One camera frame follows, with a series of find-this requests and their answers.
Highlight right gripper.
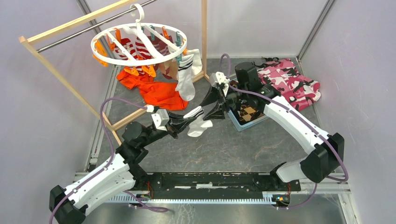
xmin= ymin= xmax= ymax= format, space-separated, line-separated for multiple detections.
xmin=199 ymin=83 xmax=248 ymax=121

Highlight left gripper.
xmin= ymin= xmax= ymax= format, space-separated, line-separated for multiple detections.
xmin=140 ymin=110 xmax=197 ymax=147

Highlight white sock with black stripes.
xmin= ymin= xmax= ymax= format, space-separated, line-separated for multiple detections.
xmin=176 ymin=49 xmax=203 ymax=101

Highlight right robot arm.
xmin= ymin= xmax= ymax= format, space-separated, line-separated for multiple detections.
xmin=201 ymin=62 xmax=349 ymax=190

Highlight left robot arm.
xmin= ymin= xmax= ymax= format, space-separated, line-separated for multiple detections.
xmin=49 ymin=109 xmax=203 ymax=224

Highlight white round clip hanger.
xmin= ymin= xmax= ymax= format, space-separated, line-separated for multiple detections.
xmin=90 ymin=4 xmax=187 ymax=66

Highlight orange cloth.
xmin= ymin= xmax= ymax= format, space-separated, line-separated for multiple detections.
xmin=116 ymin=67 xmax=188 ymax=111

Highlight light blue laundry basket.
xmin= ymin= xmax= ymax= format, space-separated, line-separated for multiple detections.
xmin=227 ymin=104 xmax=268 ymax=132

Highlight tan sock maroon toe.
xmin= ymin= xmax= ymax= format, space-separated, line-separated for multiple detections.
xmin=158 ymin=60 xmax=178 ymax=81

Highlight red white striped sock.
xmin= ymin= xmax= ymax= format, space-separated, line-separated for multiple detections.
xmin=111 ymin=38 xmax=146 ymax=76

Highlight pink camouflage trousers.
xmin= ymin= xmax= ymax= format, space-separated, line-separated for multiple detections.
xmin=254 ymin=58 xmax=321 ymax=111

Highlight metal hanging rod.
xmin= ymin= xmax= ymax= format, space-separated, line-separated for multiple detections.
xmin=36 ymin=0 xmax=158 ymax=54

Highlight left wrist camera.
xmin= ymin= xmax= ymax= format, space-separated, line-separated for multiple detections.
xmin=146 ymin=105 xmax=170 ymax=131

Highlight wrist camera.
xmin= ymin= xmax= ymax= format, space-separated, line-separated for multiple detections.
xmin=209 ymin=71 xmax=230 ymax=90
xmin=146 ymin=105 xmax=170 ymax=131

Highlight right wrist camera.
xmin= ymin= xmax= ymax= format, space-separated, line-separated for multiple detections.
xmin=209 ymin=71 xmax=230 ymax=90

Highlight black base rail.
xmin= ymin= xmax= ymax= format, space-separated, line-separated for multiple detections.
xmin=127 ymin=172 xmax=301 ymax=205

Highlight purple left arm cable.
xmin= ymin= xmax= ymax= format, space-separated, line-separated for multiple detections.
xmin=49 ymin=98 xmax=169 ymax=224

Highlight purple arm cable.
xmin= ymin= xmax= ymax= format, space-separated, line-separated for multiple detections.
xmin=49 ymin=98 xmax=169 ymax=224
xmin=219 ymin=53 xmax=349 ymax=210

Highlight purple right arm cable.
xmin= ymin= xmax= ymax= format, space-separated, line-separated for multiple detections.
xmin=219 ymin=53 xmax=349 ymax=210

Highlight wooden drying rack frame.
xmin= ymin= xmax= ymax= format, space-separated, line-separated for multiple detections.
xmin=18 ymin=0 xmax=216 ymax=144

